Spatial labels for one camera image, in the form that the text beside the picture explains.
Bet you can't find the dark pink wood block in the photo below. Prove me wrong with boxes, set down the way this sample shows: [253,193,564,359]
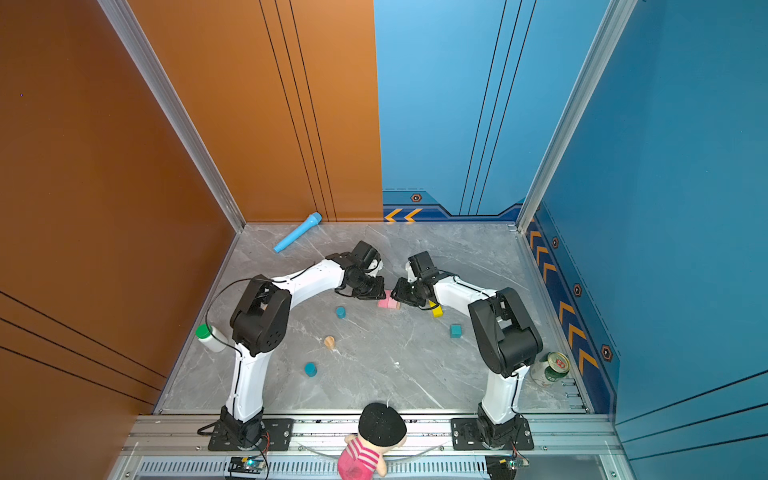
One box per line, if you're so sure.
[377,290,401,310]

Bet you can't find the large teal cylinder block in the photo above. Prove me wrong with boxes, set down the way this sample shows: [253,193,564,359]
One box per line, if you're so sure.
[304,362,318,377]

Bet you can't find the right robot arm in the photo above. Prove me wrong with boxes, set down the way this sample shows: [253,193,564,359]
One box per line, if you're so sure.
[392,252,543,451]

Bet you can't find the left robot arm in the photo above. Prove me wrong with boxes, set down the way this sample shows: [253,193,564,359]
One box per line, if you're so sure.
[214,241,385,450]

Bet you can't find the teal cube block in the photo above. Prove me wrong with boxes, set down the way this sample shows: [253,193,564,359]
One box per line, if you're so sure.
[450,324,463,339]

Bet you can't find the blue toy microphone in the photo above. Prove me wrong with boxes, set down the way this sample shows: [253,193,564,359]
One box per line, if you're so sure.
[273,212,323,253]

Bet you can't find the doll with black hat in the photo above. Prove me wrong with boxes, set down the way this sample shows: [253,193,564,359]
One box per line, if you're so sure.
[337,402,407,480]

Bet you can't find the green beverage can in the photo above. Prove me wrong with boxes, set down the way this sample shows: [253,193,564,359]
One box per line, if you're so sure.
[529,351,571,388]

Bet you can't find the green cap white bottle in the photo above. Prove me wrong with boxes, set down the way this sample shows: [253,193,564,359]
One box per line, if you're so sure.
[195,323,228,353]

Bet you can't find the right small circuit board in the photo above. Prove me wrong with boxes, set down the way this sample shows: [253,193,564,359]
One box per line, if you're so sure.
[504,457,529,471]

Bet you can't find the green circuit board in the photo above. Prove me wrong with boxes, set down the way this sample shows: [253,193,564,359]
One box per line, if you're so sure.
[226,456,269,479]

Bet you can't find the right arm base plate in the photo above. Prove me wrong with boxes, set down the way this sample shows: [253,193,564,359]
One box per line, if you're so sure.
[450,415,535,451]

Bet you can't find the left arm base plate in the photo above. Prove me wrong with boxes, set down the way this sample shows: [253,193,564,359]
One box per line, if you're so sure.
[207,418,294,454]

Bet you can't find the aluminium front rail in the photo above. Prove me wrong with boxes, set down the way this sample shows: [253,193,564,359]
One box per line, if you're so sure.
[108,405,634,479]

